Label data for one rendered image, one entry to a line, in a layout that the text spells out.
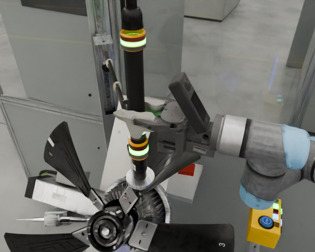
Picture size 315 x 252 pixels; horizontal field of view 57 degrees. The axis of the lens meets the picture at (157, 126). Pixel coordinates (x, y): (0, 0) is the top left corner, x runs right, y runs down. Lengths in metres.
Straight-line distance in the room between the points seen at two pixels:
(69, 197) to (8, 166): 2.01
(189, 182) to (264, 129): 0.98
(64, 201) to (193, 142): 0.67
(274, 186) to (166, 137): 0.22
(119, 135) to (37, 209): 1.60
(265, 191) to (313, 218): 1.22
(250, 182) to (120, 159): 0.65
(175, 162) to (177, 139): 0.27
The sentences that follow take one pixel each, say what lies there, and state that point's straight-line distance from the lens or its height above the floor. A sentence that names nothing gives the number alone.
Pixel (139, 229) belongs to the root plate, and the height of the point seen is 1.18.
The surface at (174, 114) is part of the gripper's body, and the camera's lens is 0.56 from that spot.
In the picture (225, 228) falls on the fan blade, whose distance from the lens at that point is 0.92.
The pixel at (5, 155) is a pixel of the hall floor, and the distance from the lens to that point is 3.24.
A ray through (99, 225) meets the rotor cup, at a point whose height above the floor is 1.23.
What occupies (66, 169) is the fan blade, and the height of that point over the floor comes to 1.27.
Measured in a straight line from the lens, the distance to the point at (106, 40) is 1.17.
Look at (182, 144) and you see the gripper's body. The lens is 0.56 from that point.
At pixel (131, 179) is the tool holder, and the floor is 1.43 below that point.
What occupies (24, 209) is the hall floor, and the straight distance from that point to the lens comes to 2.67.
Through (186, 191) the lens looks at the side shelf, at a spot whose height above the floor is 0.86.
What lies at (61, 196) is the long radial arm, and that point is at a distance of 1.14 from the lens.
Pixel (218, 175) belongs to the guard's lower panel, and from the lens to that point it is 1.65.
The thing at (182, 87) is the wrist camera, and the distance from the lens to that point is 0.51.
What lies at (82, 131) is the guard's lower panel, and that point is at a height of 0.86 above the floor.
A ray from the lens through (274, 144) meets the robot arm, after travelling 0.54.
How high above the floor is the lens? 1.96
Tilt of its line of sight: 37 degrees down
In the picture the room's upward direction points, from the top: straight up
